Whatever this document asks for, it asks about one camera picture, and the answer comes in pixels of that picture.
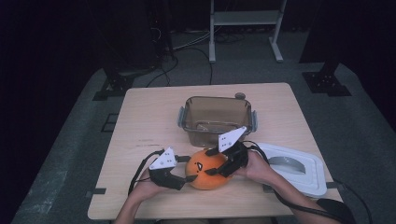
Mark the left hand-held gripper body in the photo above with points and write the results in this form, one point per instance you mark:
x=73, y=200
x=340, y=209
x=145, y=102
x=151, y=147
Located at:
x=163, y=160

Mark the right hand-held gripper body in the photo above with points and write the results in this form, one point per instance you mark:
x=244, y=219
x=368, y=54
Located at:
x=238, y=155

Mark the orange plush toy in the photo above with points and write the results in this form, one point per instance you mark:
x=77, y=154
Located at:
x=202, y=180

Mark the brown translucent storage box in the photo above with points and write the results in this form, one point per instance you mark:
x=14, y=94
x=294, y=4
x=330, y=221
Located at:
x=214, y=115

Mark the white box lid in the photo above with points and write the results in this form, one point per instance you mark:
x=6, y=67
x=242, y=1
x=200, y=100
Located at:
x=308, y=180

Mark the person's right hand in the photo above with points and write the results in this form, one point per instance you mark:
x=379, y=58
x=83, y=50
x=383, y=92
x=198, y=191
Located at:
x=257, y=168

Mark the person's left hand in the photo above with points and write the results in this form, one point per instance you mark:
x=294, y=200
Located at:
x=146, y=189

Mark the small grey round object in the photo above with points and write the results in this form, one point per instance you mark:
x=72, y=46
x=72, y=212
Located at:
x=239, y=95

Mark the black tape rectangle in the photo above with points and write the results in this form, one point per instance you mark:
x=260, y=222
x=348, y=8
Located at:
x=102, y=123

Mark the black tape strip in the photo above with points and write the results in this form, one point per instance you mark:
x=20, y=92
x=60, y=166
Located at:
x=337, y=185
x=98, y=191

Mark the black stand base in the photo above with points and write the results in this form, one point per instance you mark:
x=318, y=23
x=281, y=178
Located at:
x=325, y=82
x=116, y=85

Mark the black round seat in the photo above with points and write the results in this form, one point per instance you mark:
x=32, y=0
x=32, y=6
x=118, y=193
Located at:
x=342, y=210

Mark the white metal stand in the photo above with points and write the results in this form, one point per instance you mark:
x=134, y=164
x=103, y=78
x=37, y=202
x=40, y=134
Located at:
x=246, y=17

